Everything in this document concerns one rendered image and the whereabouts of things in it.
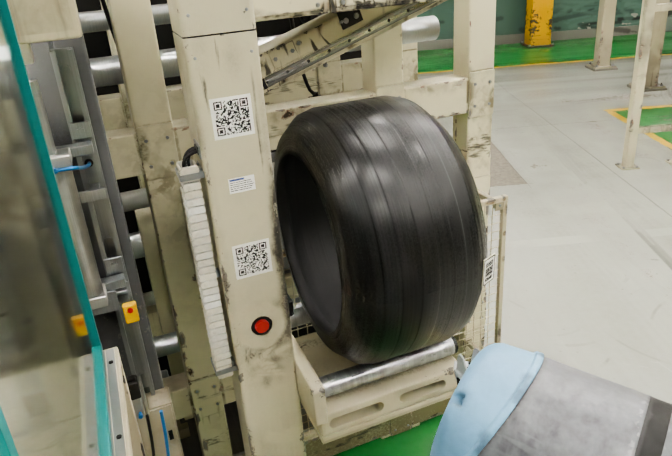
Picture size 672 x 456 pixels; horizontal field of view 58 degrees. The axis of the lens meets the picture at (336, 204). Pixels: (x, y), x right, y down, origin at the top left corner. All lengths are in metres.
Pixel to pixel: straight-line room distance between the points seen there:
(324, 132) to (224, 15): 0.29
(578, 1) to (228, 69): 10.34
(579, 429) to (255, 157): 0.82
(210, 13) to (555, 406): 0.83
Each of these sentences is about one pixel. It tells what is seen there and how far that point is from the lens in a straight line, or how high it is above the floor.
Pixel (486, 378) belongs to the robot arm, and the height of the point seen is 1.49.
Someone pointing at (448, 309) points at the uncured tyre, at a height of 1.11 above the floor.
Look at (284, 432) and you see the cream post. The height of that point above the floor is 0.76.
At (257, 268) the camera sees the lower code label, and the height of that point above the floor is 1.20.
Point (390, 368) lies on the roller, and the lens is 1.39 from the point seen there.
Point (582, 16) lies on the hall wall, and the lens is 11.32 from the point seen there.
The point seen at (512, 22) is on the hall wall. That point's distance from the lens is 10.91.
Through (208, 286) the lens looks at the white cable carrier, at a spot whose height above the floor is 1.18.
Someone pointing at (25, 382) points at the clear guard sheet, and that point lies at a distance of 0.43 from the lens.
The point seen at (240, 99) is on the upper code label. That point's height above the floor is 1.54.
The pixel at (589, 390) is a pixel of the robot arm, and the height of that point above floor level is 1.49.
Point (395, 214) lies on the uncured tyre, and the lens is 1.09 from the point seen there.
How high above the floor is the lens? 1.78
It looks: 24 degrees down
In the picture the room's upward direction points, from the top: 4 degrees counter-clockwise
